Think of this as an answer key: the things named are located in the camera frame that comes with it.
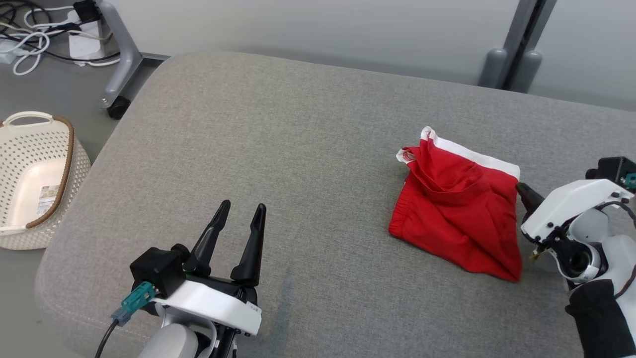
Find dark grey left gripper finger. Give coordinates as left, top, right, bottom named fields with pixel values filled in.
left=230, top=203, right=267, bottom=287
left=183, top=200, right=232, bottom=277

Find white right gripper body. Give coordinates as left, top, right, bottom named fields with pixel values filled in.
left=521, top=179, right=634, bottom=244

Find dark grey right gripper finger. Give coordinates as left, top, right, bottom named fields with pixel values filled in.
left=516, top=182, right=546, bottom=213

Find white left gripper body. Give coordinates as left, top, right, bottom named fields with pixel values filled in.
left=152, top=273, right=262, bottom=336

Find red shorts with white trim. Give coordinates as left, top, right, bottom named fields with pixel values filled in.
left=389, top=126, right=522, bottom=283

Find black caster wheel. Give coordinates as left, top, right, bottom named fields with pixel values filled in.
left=108, top=96, right=131, bottom=120

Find cream perforated laundry basket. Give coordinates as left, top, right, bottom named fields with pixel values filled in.
left=0, top=111, right=91, bottom=250

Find grey metal table leg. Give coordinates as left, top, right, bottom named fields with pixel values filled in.
left=97, top=0, right=169, bottom=109

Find white power strip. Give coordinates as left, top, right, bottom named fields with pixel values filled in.
left=69, top=20, right=106, bottom=66

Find black plug adapter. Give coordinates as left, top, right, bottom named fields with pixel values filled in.
left=73, top=0, right=102, bottom=23

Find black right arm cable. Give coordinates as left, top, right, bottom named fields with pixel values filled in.
left=594, top=200, right=636, bottom=229

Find black left camera cable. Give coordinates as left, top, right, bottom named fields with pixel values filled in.
left=94, top=318, right=120, bottom=358

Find grey metal partition post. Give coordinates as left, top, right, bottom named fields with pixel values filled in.
left=497, top=0, right=559, bottom=92

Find white floor cable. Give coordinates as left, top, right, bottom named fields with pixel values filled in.
left=11, top=5, right=75, bottom=76

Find black floor cable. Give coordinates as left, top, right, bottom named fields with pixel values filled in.
left=0, top=0, right=121, bottom=64

